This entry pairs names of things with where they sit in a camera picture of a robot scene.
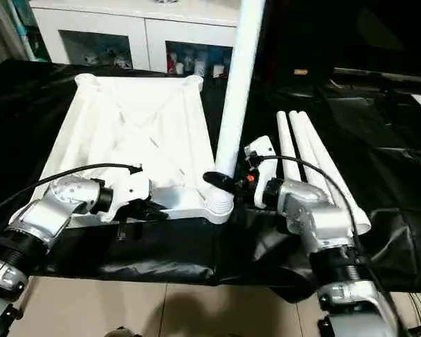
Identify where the white plastic table leg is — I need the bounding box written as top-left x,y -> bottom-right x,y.
276,110 -> 305,183
210,0 -> 267,208
297,110 -> 372,236
288,110 -> 341,208

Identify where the white sideboard cabinet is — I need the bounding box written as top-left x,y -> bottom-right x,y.
29,0 -> 243,77

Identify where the white plastic table top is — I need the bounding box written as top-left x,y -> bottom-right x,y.
34,72 -> 236,225

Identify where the black work mat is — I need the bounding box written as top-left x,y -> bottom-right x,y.
0,58 -> 421,305

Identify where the beige curtain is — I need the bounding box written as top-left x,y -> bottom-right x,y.
0,0 -> 29,71

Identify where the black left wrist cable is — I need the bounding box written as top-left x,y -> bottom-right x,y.
0,161 -> 143,218

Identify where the long black pole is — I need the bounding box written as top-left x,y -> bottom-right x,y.
333,67 -> 421,88

